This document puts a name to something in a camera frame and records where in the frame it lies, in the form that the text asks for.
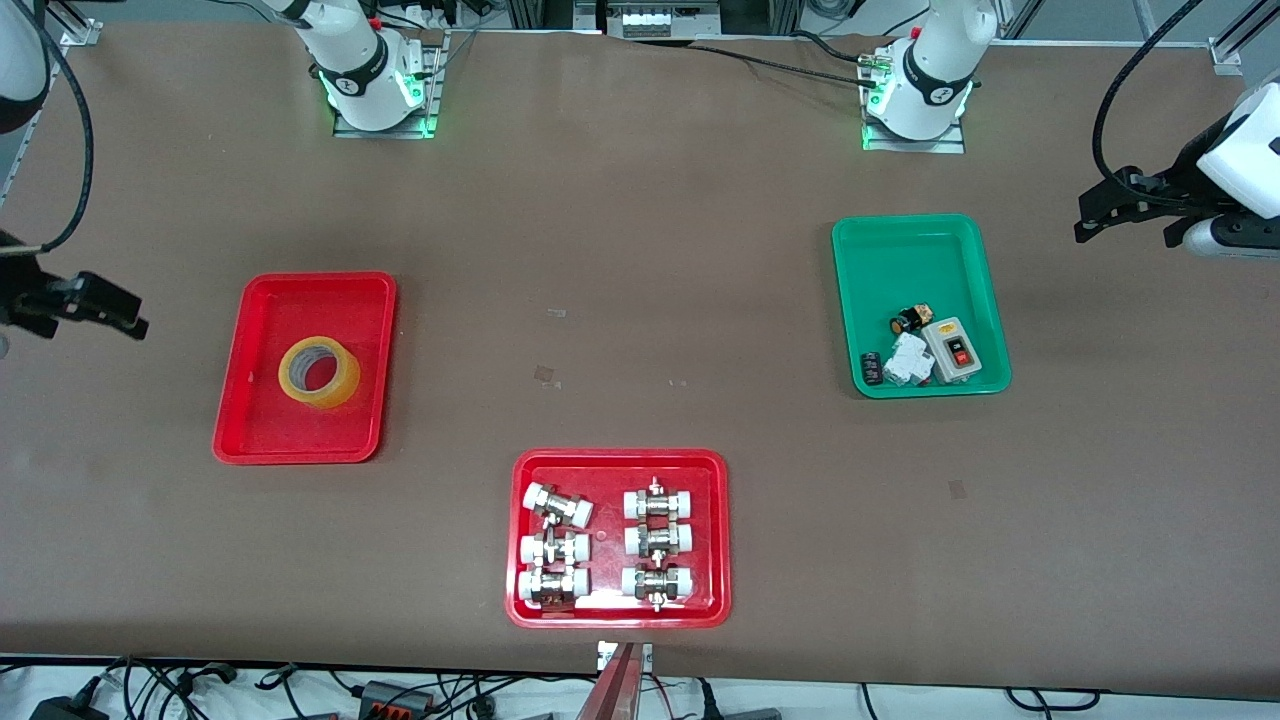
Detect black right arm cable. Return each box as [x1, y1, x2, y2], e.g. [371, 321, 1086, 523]
[0, 0, 97, 257]

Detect empty red plastic tray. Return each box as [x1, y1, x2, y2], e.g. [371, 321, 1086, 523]
[212, 272, 398, 467]

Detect white circuit breaker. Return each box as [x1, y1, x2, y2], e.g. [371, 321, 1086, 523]
[883, 332, 936, 387]

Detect black box orange connectors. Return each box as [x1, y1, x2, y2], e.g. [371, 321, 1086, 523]
[358, 680, 438, 717]

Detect grey switch box red button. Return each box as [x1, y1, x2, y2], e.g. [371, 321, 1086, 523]
[922, 317, 983, 385]

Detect tilted metal valve white caps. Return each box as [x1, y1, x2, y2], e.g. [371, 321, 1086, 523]
[524, 482, 595, 529]

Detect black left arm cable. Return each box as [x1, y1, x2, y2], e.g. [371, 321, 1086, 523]
[1091, 0, 1207, 191]

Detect red tray holding valves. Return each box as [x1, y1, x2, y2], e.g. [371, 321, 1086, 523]
[505, 448, 732, 630]

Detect black cable on table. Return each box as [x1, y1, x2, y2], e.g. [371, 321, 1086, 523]
[688, 42, 881, 89]

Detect aluminium right arm base plate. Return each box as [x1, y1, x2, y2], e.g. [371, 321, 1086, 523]
[333, 30, 447, 139]

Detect red metal bar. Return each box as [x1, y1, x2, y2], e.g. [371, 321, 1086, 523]
[575, 645, 641, 720]

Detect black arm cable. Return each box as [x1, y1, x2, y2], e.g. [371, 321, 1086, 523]
[0, 0, 97, 257]
[1091, 0, 1207, 191]

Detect aluminium left arm base plate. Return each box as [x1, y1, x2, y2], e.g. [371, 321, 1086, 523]
[862, 45, 967, 155]

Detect green plastic tray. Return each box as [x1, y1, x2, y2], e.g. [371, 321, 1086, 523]
[832, 214, 1013, 400]

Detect black power adapter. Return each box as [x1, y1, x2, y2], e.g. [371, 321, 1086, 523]
[28, 693, 111, 720]

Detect aluminium frame profile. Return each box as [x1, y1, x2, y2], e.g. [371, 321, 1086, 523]
[1208, 0, 1280, 73]

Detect yellow packing tape roll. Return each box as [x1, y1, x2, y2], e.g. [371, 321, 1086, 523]
[277, 336, 361, 410]

